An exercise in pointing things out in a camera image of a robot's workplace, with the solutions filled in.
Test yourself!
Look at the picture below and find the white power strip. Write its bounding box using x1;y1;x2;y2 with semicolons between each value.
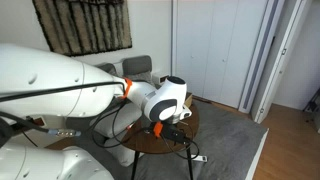
191;154;208;163

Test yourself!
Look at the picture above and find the black table leg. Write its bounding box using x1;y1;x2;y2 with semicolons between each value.
130;150;141;180
185;146;195;180

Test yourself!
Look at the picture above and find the shaggy striped wall hanging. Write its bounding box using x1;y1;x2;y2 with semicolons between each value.
32;0;133;57

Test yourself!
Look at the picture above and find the small white wooden nightstand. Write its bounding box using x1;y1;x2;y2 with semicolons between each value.
151;73;170;87

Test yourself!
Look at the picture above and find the dark metal rack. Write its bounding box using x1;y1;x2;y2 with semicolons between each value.
303;87;320;116

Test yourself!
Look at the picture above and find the white built-in closet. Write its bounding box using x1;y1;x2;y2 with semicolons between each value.
172;0;268;109

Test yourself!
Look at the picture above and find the grey sofa headrest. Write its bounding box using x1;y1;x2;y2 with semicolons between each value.
96;63;118;77
122;55;154;76

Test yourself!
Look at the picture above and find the black cable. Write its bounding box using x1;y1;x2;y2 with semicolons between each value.
159;131;201;161
89;99;158;149
0;81;126;103

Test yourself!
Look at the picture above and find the grey plaid pillow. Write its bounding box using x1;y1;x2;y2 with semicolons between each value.
126;71;157;88

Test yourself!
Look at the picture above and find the orange cable clip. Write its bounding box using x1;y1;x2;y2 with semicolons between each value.
152;121;164;138
120;77;134;100

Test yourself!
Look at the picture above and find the white room door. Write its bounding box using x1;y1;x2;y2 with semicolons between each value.
251;0;313;125

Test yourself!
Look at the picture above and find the grey floor rug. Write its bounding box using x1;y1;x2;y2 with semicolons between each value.
133;99;269;180

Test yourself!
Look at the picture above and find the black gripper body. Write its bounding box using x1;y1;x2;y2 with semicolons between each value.
161;123;188;145

